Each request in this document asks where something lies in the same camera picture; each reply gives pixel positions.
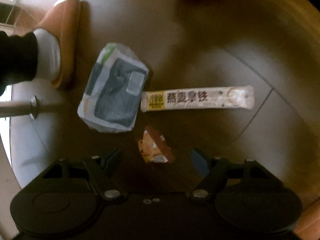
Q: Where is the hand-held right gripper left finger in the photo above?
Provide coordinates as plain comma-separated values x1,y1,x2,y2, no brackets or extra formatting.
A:
42,149,128,202

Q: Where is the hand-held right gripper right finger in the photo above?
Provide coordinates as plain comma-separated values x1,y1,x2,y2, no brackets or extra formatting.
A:
190,149,275,202

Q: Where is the brown snack wrapper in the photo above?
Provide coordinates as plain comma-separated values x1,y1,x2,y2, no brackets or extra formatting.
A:
138,125,175,164

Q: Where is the long white sachet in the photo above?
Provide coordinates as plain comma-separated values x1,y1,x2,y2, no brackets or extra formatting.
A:
140,85,254,113

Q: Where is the white and grey plastic package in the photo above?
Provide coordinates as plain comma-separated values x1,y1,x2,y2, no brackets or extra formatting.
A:
77,42,150,133

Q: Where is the grey metal pole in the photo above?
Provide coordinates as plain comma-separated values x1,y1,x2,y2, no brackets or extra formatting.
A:
0,95,60,119

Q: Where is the white sock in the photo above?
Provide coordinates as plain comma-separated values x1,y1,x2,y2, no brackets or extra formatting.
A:
32,29,62,81

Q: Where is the tan slipper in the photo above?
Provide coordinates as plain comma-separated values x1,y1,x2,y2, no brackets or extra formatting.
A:
32,0,81,91

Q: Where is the black trouser leg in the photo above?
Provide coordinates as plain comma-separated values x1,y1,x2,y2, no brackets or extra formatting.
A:
0,30,38,96

